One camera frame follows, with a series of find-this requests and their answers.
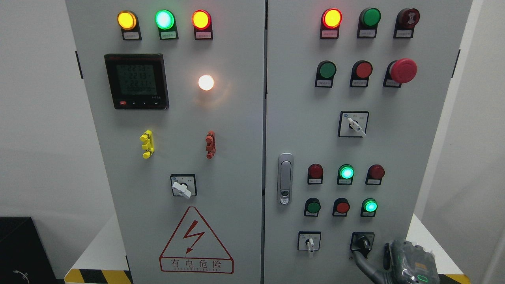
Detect black rotary knob switch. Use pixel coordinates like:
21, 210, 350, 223
350, 232, 375, 259

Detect grey electrical cabinet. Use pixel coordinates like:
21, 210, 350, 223
65, 0, 472, 284

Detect red terminal connector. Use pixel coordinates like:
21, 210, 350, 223
205, 131, 216, 159

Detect dark red indicator light left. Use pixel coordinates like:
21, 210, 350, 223
307, 164, 324, 185

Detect dark red indicator light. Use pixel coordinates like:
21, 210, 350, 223
307, 164, 324, 185
365, 164, 385, 185

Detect lit white indicator light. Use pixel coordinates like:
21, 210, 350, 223
197, 74, 215, 91

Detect lit green indicator middle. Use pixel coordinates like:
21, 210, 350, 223
337, 164, 355, 185

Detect green push button second row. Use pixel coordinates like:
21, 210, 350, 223
314, 60, 336, 88

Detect yellow terminal connector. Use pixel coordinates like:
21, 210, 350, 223
140, 129, 155, 159

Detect red push button lower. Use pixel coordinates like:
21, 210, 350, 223
332, 198, 350, 217

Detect red electric hazard warning sticker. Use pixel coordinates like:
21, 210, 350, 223
159, 206, 234, 274

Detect dark red indicator light right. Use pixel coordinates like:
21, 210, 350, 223
365, 164, 385, 185

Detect black digital power meter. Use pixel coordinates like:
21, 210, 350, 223
104, 53, 169, 110

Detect red push button second row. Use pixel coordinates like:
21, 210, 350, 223
350, 60, 373, 88

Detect lit red-orange indicator light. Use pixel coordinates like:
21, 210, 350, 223
191, 9, 213, 40

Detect lit green push button lower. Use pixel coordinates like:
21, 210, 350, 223
360, 198, 378, 217

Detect lit red indicator light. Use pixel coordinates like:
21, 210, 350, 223
320, 8, 342, 39

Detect lit green indicator light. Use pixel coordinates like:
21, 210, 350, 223
155, 9, 179, 40

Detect red emergency stop button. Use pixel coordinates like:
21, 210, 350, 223
383, 58, 418, 88

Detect green push button top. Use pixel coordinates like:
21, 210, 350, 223
357, 7, 381, 38

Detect yellow indicator light left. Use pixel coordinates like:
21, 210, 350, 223
117, 10, 141, 40

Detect red black buzzer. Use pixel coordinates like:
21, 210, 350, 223
393, 8, 420, 38

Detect silver door handle lock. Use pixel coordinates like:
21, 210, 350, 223
277, 153, 294, 205

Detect white selector switch left door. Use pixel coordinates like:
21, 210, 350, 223
170, 174, 197, 199

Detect white selector switch upper right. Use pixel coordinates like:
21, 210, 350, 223
338, 111, 369, 137

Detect white selector switch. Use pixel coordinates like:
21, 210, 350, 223
338, 111, 369, 137
297, 231, 322, 258

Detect white selector switch lower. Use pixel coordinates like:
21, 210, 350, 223
297, 231, 322, 258

